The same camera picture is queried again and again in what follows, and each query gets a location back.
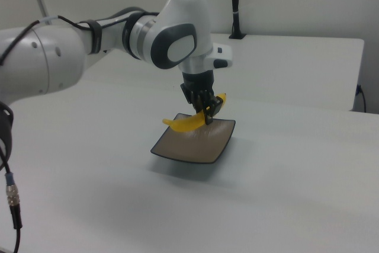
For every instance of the square brown ceramic plate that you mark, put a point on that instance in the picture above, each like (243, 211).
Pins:
(194, 144)

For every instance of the yellow banana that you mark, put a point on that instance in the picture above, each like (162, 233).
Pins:
(186, 124)

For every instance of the white side table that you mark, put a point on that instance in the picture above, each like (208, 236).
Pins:
(296, 69)

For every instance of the black camera stand pole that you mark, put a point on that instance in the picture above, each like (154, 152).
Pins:
(236, 4)

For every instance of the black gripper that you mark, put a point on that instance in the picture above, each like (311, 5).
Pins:
(198, 82)

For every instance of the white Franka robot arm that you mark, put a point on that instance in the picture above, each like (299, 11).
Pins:
(89, 45)

